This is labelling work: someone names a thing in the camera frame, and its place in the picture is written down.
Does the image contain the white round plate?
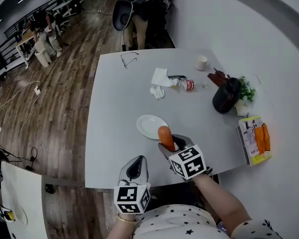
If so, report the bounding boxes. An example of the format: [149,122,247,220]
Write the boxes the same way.
[136,114,169,140]

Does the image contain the white star print shirt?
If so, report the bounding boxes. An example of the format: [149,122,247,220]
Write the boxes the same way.
[131,204,284,239]

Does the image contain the white side table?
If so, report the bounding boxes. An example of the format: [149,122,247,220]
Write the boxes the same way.
[0,161,48,239]

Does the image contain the green potted plant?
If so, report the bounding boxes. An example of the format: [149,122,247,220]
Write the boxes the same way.
[233,75,257,117]

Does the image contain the large crumpled white tissue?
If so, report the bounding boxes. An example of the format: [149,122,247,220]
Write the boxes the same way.
[150,67,177,88]

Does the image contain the orange snack packet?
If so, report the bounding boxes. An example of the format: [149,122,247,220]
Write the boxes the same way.
[236,116,273,167]

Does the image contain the white trash bin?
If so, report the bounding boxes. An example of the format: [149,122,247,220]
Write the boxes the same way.
[34,49,52,68]

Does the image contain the gold bracelet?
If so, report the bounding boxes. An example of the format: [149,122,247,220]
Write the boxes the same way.
[117,214,138,224]

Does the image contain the orange sausage food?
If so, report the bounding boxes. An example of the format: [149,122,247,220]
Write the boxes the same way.
[157,125,176,152]

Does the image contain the black round bag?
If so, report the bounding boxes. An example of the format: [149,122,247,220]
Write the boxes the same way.
[212,77,242,114]

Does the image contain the small white plate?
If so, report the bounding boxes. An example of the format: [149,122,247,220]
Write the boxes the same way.
[14,205,28,226]

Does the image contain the white cable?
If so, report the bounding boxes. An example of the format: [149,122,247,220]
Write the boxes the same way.
[0,80,41,156]

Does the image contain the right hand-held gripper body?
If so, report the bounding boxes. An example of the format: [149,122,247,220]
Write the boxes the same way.
[161,144,213,183]

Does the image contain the small crumpled white tissue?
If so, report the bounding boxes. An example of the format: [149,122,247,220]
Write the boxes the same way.
[149,85,166,101]

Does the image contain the person's left forearm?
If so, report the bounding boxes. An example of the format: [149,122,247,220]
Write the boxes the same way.
[106,213,138,239]

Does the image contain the black cable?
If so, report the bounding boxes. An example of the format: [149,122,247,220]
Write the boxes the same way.
[0,138,38,171]

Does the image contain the black shell chair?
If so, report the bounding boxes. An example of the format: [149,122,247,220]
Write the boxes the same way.
[112,0,135,32]

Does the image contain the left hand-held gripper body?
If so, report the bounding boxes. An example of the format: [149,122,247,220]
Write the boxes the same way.
[113,176,151,215]

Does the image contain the black frame eyeglasses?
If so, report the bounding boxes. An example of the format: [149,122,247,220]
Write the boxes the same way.
[120,51,140,69]

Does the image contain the black metal railing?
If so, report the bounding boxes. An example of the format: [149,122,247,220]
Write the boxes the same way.
[0,0,58,71]

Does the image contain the spare hand-held gripper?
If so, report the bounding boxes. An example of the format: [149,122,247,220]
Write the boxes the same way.
[0,203,16,224]

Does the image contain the wooden top desk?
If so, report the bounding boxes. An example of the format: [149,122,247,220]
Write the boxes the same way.
[14,27,42,68]

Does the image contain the red label plastic bottle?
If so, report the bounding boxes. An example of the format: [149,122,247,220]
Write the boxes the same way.
[175,79,195,92]

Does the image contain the brown leather pouch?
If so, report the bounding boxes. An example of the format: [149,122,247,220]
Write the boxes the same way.
[207,67,228,88]

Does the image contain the white mug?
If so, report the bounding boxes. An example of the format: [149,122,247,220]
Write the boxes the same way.
[194,55,211,72]

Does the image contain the person's right forearm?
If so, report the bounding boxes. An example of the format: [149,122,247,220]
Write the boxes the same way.
[192,174,254,239]

